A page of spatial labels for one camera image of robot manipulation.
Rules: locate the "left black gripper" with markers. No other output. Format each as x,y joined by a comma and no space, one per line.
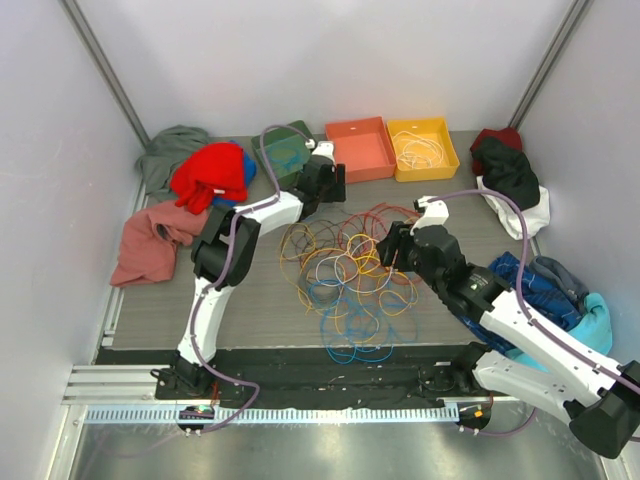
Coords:
337,193

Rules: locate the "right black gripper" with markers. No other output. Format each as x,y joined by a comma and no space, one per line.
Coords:
398,236

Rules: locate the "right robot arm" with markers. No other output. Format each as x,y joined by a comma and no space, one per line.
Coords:
594,395

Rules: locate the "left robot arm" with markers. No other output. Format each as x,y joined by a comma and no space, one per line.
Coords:
222,256

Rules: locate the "orange plastic bin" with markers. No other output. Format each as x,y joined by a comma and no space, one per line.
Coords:
364,147

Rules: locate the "green plastic bin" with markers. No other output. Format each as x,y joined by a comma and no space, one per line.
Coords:
287,151

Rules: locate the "yellow plastic bin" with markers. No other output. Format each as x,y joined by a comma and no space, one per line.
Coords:
423,149

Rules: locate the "black cloth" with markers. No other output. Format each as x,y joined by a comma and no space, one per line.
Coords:
508,171

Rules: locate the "white cloth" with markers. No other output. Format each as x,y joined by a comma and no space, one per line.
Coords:
537,215

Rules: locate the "blue plaid shirt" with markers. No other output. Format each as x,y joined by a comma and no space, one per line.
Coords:
539,292

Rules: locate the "dark red cloth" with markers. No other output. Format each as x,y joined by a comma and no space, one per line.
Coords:
500,139

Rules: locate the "grey blue cloth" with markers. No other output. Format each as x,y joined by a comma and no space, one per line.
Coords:
574,289

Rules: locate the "pink cloth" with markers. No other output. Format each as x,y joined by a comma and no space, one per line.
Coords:
149,243

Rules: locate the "cyan cloth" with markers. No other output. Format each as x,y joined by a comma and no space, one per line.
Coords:
593,328

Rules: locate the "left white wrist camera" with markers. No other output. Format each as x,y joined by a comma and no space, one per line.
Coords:
324,149

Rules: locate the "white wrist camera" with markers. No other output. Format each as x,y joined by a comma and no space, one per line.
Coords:
432,212
324,149

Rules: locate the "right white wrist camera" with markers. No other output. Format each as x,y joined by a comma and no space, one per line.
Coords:
432,212

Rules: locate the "slotted cable duct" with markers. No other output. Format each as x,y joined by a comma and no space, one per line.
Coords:
192,415

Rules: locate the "right aluminium frame post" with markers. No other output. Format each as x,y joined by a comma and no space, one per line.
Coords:
577,11

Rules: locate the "aluminium frame post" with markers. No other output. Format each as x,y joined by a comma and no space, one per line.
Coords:
89,39
577,11

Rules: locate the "aluminium rail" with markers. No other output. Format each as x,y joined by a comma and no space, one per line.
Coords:
116,384

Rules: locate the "left aluminium frame post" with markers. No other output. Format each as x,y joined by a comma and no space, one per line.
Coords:
89,39

